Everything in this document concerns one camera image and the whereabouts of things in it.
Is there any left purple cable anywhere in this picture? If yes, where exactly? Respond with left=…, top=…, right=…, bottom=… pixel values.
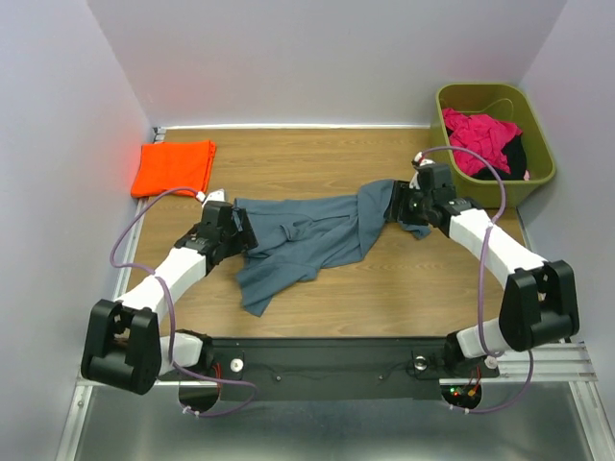
left=110, top=186, right=258, bottom=418

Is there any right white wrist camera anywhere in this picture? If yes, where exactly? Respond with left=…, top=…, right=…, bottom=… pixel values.
left=409, top=152, right=433, bottom=189

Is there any crumpled black t-shirt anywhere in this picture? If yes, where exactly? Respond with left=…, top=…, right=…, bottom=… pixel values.
left=479, top=134, right=529, bottom=181

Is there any blue-grey t-shirt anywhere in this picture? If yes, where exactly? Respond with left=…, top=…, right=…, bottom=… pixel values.
left=234, top=179, right=432, bottom=319

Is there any aluminium extrusion rail frame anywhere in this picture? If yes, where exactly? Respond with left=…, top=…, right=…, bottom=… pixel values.
left=58, top=127, right=614, bottom=460

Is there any purple cable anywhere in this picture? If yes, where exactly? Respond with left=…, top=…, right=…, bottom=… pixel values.
left=413, top=146, right=534, bottom=415
left=110, top=186, right=258, bottom=418

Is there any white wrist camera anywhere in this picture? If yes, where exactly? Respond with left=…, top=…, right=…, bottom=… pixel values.
left=195, top=188, right=227, bottom=207
left=409, top=152, right=433, bottom=189

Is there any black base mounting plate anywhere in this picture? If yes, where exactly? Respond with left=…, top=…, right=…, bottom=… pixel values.
left=191, top=337, right=499, bottom=401

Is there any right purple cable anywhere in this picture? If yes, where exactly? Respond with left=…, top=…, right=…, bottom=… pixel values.
left=413, top=146, right=534, bottom=415

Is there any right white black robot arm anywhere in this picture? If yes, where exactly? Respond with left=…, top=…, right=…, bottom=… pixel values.
left=385, top=162, right=579, bottom=375

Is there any olive green plastic bin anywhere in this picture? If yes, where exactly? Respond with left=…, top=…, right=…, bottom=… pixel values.
left=430, top=83, right=556, bottom=208

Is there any folded orange t-shirt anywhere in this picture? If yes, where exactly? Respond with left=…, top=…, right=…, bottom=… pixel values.
left=131, top=140, right=217, bottom=198

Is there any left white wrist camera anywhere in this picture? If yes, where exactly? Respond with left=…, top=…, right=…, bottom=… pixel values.
left=195, top=188, right=227, bottom=207

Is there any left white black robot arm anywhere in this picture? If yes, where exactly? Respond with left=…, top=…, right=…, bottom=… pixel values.
left=81, top=201, right=258, bottom=395

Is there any crumpled pink t-shirt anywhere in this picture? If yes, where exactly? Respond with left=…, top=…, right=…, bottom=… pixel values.
left=442, top=108, right=523, bottom=155

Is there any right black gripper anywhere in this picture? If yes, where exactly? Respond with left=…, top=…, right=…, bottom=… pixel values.
left=382, top=180, right=432, bottom=226

